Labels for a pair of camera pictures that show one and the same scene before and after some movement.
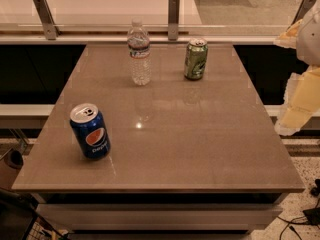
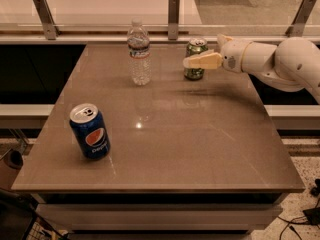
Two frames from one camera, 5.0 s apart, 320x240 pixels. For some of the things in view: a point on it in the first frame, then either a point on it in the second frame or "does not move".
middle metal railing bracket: [173, 17] does not move
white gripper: [310, 40] to [231, 57]
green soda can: [196, 59] does not move
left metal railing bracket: [46, 17] does not move
